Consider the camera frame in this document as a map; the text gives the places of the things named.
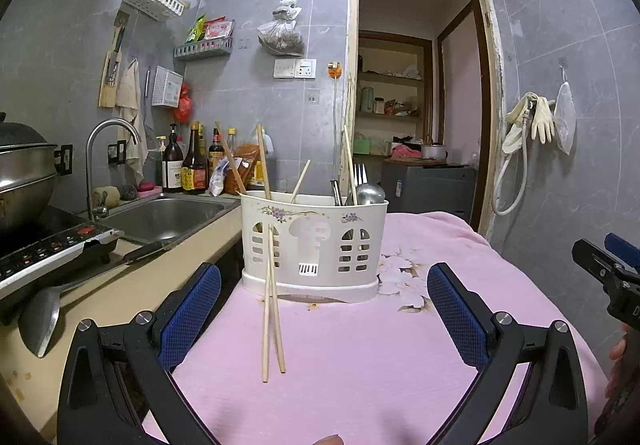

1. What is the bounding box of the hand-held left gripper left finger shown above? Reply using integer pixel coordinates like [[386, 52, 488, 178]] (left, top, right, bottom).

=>
[[56, 262, 222, 445]]

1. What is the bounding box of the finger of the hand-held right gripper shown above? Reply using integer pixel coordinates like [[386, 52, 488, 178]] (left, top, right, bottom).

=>
[[571, 238, 627, 284], [603, 232, 640, 272]]

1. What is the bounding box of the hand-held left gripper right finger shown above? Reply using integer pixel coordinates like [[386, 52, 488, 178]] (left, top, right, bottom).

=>
[[426, 262, 590, 445]]

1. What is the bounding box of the white floral utensil holder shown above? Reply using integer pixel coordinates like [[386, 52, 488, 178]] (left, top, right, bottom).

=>
[[238, 189, 390, 304]]

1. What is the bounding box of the large steel spoon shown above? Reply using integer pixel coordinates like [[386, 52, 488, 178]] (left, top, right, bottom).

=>
[[355, 183, 387, 206]]

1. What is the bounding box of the thick wooden chopstick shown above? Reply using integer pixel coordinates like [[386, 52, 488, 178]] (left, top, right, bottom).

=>
[[215, 121, 247, 194]]

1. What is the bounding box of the person's right hand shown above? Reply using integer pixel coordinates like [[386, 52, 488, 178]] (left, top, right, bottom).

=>
[[606, 324, 632, 402]]

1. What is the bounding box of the beige kitchen counter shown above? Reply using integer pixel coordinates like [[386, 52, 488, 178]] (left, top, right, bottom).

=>
[[0, 204, 247, 432]]

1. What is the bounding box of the steel sink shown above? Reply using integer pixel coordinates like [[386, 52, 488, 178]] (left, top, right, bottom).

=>
[[96, 193, 242, 247]]

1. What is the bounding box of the pink floral blanket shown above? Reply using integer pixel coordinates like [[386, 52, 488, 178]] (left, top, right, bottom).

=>
[[142, 210, 614, 445]]

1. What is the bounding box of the grey cabinet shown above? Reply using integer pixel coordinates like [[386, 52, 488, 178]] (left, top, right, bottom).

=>
[[382, 163, 477, 227]]

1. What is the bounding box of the white plastic packet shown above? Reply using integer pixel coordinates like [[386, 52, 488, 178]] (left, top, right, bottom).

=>
[[208, 157, 234, 197]]

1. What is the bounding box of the dark bottle white label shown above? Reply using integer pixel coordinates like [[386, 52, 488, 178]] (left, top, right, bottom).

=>
[[162, 123, 185, 192]]

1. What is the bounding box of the beige loofah scrubber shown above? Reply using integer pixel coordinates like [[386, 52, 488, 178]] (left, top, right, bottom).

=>
[[94, 184, 121, 207]]

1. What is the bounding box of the white mesh bag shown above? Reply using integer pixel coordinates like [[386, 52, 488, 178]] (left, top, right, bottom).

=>
[[553, 65, 576, 156]]

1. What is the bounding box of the cream rubber glove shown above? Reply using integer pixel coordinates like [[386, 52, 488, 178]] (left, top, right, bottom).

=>
[[530, 95, 556, 144], [504, 92, 539, 154]]

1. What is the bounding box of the steel spatula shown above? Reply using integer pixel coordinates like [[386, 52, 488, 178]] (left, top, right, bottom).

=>
[[18, 256, 132, 359]]

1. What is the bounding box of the black induction cooker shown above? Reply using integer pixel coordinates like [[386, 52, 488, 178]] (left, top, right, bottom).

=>
[[0, 206, 124, 302]]

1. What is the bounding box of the dark bottle red cap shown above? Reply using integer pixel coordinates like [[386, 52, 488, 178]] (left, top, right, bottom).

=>
[[207, 127, 225, 172]]

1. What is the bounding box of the pink cloth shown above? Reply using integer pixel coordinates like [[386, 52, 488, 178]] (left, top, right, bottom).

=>
[[390, 144, 424, 161]]

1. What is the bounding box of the cooking oil jug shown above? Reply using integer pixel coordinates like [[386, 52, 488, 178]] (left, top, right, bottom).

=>
[[249, 132, 275, 189]]

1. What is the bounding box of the steel faucet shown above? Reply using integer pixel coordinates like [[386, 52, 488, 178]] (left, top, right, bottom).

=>
[[85, 118, 141, 220]]

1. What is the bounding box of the red plastic bag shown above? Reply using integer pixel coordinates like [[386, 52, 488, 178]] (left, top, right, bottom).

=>
[[173, 83, 194, 125]]

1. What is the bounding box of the steel steamer pot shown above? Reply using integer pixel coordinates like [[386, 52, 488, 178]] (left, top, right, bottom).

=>
[[0, 112, 59, 232]]

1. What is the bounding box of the wooden shelf unit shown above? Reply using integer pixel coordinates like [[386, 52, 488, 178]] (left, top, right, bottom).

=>
[[357, 30, 434, 156]]

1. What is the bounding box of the hanging beige towel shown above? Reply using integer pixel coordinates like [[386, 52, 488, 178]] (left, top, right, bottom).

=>
[[115, 59, 150, 172]]

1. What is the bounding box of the wooden cutting board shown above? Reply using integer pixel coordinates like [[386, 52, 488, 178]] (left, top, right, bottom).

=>
[[98, 49, 123, 108]]

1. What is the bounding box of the green snack packet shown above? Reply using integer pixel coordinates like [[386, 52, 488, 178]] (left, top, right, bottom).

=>
[[185, 14, 207, 44]]

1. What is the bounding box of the red snack packet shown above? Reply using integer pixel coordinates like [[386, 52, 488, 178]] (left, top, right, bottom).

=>
[[203, 17, 235, 42]]

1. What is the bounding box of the hanging clear plastic bag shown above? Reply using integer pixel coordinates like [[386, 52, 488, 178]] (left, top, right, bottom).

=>
[[257, 0, 305, 57]]

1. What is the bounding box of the hanging kitchen cleaver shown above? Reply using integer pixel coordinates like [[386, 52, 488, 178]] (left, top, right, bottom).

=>
[[112, 9, 129, 54]]

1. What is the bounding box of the white shower hose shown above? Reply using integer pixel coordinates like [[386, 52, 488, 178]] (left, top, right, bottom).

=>
[[492, 102, 532, 216]]

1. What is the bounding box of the white plastic wall box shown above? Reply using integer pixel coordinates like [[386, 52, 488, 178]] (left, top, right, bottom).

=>
[[151, 65, 184, 107]]

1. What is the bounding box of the hanging thin cable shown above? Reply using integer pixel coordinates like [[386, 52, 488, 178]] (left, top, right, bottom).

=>
[[331, 77, 344, 166]]

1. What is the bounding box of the worn door frame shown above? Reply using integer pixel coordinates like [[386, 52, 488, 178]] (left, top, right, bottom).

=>
[[347, 0, 504, 242]]

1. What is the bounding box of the grey wall shelf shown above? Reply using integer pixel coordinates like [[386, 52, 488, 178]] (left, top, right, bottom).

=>
[[173, 35, 235, 62]]

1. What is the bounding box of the white wall switch panel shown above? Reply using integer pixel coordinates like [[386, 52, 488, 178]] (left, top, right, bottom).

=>
[[273, 57, 317, 78]]

